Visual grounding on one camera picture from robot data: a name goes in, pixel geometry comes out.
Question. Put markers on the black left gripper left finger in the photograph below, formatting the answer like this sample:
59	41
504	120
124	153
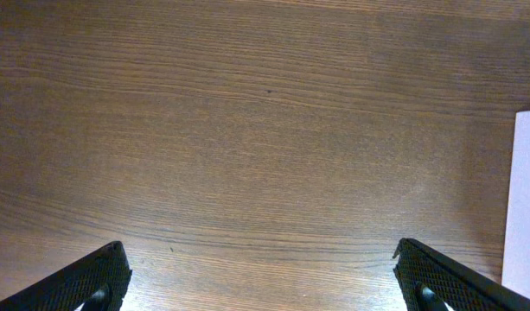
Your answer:
98	281

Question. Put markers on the pink open box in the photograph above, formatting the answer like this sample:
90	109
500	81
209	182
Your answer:
516	259

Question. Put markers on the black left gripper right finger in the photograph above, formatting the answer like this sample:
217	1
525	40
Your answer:
429	280

